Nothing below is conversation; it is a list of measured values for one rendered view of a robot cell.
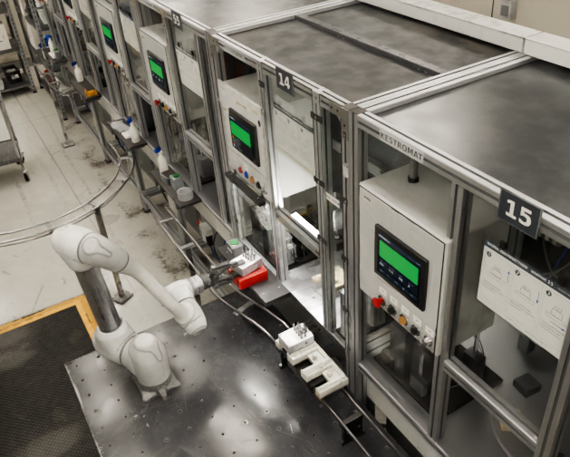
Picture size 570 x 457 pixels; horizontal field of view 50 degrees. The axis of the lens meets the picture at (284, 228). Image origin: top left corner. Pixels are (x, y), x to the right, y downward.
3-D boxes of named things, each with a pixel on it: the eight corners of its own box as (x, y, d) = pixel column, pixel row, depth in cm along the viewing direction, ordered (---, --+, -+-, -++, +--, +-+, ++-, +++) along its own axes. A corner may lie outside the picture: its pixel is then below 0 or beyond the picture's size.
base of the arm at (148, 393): (147, 410, 273) (144, 402, 270) (130, 378, 289) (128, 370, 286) (185, 392, 280) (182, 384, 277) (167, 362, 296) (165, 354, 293)
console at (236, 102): (224, 168, 307) (211, 81, 281) (274, 151, 318) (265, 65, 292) (265, 204, 277) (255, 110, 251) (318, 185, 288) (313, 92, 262)
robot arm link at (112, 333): (125, 375, 282) (91, 358, 292) (149, 350, 292) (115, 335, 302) (72, 247, 234) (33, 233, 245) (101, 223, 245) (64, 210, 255)
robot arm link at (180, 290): (185, 286, 298) (197, 306, 291) (155, 297, 292) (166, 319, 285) (185, 272, 289) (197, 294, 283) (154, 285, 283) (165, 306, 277)
